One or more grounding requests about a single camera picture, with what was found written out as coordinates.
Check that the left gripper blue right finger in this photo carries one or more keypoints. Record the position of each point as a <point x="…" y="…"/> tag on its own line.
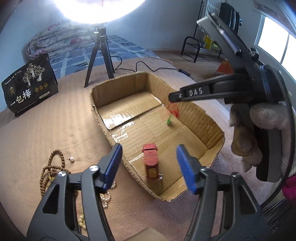
<point x="190" y="168"/>

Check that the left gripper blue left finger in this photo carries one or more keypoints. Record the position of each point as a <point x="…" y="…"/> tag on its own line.
<point x="109" y="165"/>

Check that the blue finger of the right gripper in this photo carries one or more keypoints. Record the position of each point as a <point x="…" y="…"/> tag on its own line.
<point x="175" y="96"/>
<point x="194" y="90"/>

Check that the pink sleeve right forearm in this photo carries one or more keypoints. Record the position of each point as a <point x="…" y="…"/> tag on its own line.
<point x="289" y="189"/>

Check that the right hand in white glove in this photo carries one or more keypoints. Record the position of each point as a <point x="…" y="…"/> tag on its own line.
<point x="265" y="116"/>

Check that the brown cardboard box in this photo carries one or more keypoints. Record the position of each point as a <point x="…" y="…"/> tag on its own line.
<point x="134" y="110"/>

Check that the black metal rack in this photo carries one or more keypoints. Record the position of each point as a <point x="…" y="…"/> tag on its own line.
<point x="199" y="43"/>

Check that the window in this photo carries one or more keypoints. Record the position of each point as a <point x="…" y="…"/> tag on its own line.
<point x="276" y="45"/>

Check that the black snack bag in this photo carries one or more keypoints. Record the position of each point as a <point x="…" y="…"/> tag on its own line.
<point x="30" y="85"/>

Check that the floral folded quilt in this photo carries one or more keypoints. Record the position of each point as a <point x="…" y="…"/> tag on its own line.
<point x="59" y="38"/>

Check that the bright ring light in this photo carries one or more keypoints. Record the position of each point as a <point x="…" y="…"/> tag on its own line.
<point x="96" y="12"/>

